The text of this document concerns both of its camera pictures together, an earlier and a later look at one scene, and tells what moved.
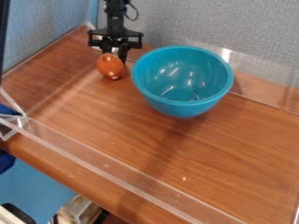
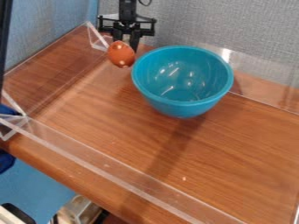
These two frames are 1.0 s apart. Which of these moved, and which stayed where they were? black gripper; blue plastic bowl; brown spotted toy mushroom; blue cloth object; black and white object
Moved: brown spotted toy mushroom; black gripper
Stayed: blue plastic bowl; blue cloth object; black and white object
